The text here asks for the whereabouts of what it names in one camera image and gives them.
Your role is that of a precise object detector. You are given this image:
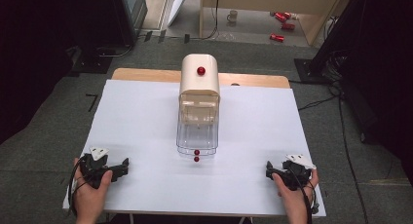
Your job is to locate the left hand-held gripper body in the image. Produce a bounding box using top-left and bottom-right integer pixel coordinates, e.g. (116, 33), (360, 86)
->
(79, 146), (115, 190)

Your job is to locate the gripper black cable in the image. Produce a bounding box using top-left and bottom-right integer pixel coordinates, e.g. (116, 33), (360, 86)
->
(67, 156), (95, 216)
(287, 168), (320, 224)

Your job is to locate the cream drawer cabinet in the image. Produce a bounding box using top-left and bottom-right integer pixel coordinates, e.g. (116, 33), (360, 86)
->
(178, 53), (221, 127)

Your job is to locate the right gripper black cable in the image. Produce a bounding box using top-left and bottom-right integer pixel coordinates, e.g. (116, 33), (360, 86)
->
(287, 168), (320, 224)

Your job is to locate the black floor cable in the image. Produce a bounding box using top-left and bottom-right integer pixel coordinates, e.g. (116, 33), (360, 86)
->
(288, 52), (371, 224)

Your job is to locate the white table sheet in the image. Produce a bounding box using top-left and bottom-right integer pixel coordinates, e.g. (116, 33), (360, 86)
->
(62, 79), (327, 218)

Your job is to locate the person's right hand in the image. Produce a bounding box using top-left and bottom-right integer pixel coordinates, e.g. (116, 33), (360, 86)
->
(271, 168), (320, 224)

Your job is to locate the black stand base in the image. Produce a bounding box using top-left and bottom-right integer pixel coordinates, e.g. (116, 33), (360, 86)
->
(293, 57), (329, 86)

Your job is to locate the white board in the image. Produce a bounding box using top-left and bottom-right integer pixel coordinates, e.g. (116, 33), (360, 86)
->
(167, 0), (190, 27)

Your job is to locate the person's left hand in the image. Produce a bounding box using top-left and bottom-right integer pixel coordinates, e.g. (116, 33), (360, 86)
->
(72, 157), (114, 224)

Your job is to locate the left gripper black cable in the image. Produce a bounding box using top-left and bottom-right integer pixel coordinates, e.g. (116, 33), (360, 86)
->
(67, 156), (95, 216)

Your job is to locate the black hanging cable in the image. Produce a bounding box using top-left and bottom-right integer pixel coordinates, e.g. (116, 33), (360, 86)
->
(200, 0), (220, 41)

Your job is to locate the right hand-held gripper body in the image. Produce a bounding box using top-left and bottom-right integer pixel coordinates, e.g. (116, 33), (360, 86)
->
(280, 153), (317, 192)

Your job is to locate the transparent drawer with red knob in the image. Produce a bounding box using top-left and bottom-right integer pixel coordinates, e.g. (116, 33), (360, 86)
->
(176, 119), (219, 155)
(177, 147), (218, 163)

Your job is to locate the black cable by monitor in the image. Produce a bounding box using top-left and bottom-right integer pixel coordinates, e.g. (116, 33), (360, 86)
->
(95, 38), (137, 58)

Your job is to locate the dark monitor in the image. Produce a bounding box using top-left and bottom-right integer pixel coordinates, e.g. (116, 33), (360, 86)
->
(109, 0), (149, 47)

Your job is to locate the black floor plate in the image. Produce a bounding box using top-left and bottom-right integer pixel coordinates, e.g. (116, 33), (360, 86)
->
(70, 46), (114, 75)

